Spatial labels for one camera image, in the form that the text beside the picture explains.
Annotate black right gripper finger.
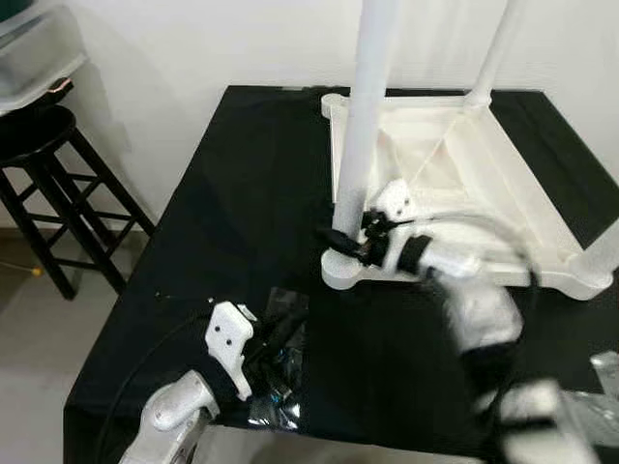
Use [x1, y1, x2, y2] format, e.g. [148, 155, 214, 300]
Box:
[317, 225, 367, 260]

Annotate white plastic table top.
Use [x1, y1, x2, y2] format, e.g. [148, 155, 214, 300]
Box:
[319, 89, 619, 301]

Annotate crumpled clear tape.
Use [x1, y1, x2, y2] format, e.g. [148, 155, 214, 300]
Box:
[247, 287, 312, 431]

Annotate clear tape patch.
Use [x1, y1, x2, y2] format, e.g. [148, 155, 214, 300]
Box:
[585, 353, 619, 446]

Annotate black round stool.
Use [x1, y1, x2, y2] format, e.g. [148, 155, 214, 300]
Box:
[0, 104, 156, 301]

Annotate clear plastic storage box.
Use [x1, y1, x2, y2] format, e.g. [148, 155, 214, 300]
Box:
[0, 0, 88, 112]

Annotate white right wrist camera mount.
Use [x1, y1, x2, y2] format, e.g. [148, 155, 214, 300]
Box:
[372, 179, 417, 272]

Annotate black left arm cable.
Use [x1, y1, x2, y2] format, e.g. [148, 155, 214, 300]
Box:
[92, 309, 219, 464]

